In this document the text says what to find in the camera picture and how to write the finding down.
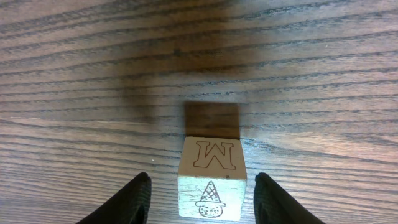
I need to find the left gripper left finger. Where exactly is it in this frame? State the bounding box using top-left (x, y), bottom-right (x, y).
top-left (76, 172), bottom-right (152, 224)

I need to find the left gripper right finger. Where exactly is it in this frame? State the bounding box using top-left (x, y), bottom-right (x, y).
top-left (253, 172), bottom-right (325, 224)

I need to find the white letter A block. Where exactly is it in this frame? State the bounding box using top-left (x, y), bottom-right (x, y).
top-left (177, 137), bottom-right (247, 221)

